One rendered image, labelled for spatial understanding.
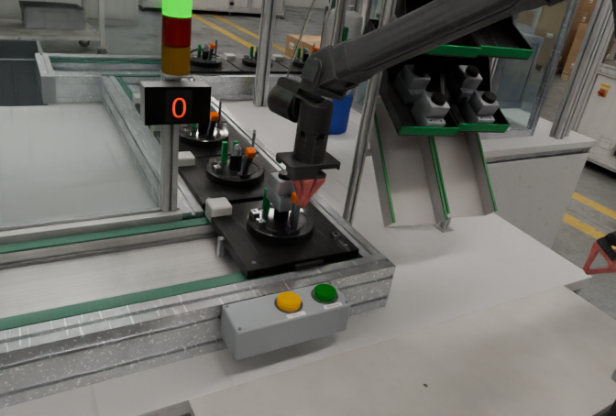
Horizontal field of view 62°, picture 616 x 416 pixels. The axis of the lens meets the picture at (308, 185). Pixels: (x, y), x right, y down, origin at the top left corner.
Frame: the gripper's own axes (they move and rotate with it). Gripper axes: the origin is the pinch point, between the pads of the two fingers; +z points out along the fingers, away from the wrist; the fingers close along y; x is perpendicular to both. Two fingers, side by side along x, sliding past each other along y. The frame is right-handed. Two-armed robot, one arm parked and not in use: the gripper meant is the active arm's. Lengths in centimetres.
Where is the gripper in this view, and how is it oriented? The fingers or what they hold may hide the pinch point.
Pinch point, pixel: (302, 202)
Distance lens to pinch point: 95.4
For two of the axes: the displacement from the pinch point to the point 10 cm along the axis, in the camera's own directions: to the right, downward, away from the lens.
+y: -8.7, 0.9, -4.8
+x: 4.7, 4.4, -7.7
